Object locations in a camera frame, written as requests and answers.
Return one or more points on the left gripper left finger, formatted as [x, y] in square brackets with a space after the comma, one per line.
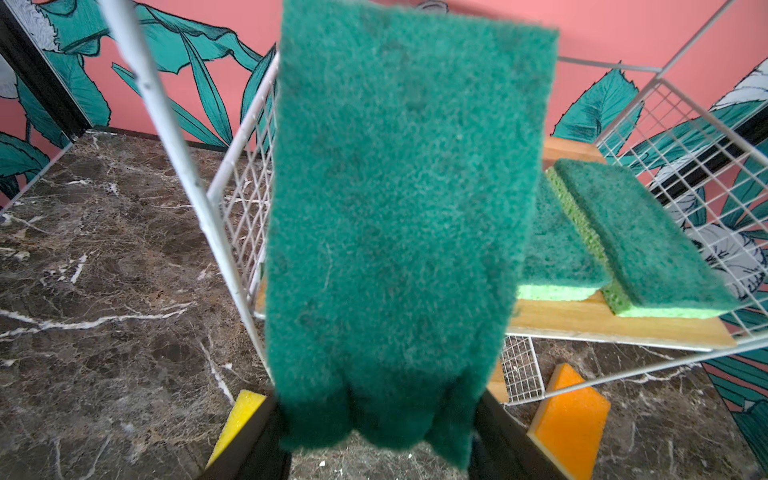
[256, 452]

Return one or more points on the white wire three-tier shelf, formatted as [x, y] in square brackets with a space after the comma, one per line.
[233, 212]

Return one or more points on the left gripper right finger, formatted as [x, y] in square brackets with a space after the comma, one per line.
[500, 448]

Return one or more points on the orange sponge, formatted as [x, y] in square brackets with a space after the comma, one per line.
[568, 429]

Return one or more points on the yellow sponge near shelf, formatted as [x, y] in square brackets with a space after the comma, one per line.
[246, 404]

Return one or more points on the dark green sponge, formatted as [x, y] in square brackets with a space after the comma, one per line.
[655, 270]
[406, 162]
[558, 265]

